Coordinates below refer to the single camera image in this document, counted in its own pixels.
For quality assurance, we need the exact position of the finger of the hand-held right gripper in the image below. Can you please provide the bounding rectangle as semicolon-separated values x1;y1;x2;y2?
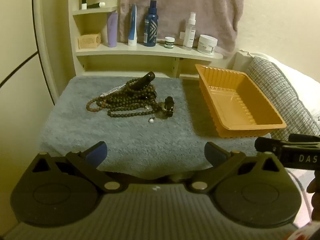
289;134;320;144
254;137;298;161

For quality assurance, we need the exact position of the purple tube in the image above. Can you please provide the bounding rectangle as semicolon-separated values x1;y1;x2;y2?
107;12;119;48

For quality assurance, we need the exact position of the blue and white tube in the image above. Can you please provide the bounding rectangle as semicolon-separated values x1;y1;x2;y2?
128;4;138;47

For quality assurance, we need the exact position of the black wrist watch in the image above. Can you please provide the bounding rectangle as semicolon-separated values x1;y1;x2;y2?
159;96;176;117

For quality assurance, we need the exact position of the dark blue spray bottle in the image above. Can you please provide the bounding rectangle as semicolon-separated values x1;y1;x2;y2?
143;0;159;47

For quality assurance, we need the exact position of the cream wooden shelf unit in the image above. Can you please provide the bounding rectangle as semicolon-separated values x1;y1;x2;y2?
67;0;224;79

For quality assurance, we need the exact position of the black cable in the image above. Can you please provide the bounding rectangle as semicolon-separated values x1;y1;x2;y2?
0;50;40;87

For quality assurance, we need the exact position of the person's right hand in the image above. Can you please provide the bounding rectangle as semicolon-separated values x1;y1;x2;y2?
307;179;320;222

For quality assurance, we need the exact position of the yellow plastic tray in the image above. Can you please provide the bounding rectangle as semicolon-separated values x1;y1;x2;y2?
195;64;287;138

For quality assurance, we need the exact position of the dark brown bead necklace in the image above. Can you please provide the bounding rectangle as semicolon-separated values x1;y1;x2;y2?
96;79;160;118

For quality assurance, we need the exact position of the blue-grey towel mat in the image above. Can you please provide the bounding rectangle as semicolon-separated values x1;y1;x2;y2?
37;76;273;173

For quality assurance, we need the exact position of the red and white packet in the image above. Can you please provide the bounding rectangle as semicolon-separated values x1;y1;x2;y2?
287;224;313;240

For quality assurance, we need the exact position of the pink hanging towel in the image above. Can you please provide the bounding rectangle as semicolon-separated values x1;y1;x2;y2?
119;0;247;57

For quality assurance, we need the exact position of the light brown bead necklace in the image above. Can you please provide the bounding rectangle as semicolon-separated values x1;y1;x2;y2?
86;97;107;113

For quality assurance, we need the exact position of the black cylindrical object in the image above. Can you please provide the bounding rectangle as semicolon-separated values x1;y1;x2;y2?
134;72;156;90

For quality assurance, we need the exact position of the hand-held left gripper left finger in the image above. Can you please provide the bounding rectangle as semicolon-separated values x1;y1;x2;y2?
28;141;120;194

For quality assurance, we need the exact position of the white pillow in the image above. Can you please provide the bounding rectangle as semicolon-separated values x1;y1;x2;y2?
237;50;320;120

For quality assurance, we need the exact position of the small cardboard box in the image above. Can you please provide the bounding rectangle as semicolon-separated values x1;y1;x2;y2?
77;32;102;50

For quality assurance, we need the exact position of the white cream jar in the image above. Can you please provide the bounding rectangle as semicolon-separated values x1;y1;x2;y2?
197;34;218;55

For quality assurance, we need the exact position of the clear spray bottle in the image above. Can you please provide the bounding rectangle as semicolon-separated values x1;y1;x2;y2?
182;12;196;51

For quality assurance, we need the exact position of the cream curved furniture panel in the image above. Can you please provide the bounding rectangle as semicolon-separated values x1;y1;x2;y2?
32;0;75;105

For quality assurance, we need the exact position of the grey woven pillow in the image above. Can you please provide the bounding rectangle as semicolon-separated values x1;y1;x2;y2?
246;56;320;140

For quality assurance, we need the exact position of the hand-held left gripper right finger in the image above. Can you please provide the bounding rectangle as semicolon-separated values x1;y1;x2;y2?
191;142;285;194

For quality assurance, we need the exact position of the silver bead chain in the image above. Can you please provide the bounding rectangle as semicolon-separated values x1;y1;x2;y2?
101;84;127;98

